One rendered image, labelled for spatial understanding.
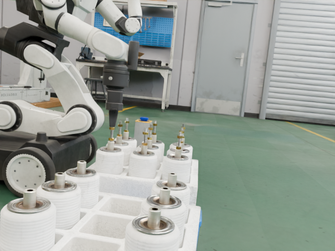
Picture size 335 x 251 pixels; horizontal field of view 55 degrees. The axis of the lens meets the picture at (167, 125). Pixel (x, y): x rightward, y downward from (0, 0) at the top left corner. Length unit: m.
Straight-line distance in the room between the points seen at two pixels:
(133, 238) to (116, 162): 0.58
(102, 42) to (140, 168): 0.43
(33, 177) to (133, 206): 0.58
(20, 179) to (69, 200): 0.69
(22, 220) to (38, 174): 0.75
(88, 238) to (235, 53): 5.75
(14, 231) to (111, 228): 0.25
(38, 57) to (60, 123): 0.30
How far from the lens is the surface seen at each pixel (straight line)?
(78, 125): 1.46
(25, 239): 0.65
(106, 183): 1.11
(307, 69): 6.44
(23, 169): 1.40
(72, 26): 1.15
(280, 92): 6.32
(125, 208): 0.92
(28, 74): 4.77
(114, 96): 1.09
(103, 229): 0.82
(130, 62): 1.10
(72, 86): 1.51
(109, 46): 1.08
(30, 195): 0.66
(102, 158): 1.12
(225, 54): 6.26
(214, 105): 6.23
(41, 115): 1.58
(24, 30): 1.61
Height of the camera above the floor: 0.50
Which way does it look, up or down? 7 degrees down
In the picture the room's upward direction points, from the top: 5 degrees clockwise
